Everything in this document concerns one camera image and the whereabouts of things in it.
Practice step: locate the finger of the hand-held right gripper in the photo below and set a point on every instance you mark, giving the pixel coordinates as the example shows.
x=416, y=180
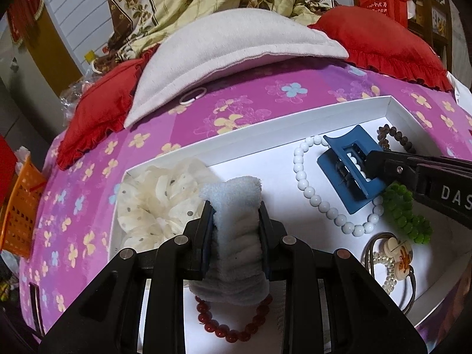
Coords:
x=442, y=195
x=435, y=162

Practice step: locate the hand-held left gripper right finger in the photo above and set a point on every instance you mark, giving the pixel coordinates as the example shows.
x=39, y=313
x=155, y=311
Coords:
x=264, y=250

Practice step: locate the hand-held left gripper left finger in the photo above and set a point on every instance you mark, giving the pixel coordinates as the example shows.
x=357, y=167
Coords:
x=207, y=236

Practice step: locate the light blue fluffy headband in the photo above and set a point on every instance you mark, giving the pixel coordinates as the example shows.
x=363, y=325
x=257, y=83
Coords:
x=236, y=228

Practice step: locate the blue hair claw clip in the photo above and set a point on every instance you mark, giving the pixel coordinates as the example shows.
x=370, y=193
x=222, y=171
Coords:
x=335, y=169

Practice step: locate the white shallow cardboard box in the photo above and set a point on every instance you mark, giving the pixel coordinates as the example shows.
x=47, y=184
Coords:
x=265, y=147

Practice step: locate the cream dotted scrunchie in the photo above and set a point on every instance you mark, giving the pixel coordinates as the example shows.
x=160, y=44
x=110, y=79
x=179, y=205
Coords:
x=155, y=206

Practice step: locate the white paper sheet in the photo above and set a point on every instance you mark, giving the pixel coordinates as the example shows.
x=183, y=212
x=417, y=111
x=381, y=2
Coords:
x=461, y=92

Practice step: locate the dark hair elastic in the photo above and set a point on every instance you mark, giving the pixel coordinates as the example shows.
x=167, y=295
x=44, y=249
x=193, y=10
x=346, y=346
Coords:
x=413, y=291

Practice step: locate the pink floral bedsheet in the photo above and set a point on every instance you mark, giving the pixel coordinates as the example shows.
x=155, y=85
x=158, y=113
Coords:
x=81, y=199

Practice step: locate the red frilled pillow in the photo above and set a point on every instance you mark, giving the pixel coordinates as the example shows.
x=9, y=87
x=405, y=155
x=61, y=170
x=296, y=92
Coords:
x=379, y=40
x=96, y=118

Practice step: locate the wooden chair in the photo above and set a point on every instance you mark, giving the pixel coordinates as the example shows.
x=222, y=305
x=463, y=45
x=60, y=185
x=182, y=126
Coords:
x=431, y=14

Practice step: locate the red gift bag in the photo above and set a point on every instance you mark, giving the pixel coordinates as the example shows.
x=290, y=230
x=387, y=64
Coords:
x=383, y=0

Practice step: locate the orange plastic basket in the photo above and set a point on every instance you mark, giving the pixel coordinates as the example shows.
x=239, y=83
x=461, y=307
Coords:
x=22, y=214

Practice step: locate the clear plastic bags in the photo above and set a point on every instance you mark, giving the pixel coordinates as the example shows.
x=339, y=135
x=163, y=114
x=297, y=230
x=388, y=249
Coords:
x=81, y=96

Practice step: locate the pale pink plush pillow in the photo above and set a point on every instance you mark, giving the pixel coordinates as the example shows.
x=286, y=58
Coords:
x=228, y=48

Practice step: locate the red fringed hanging cloth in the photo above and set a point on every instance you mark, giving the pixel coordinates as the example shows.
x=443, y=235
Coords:
x=25, y=11

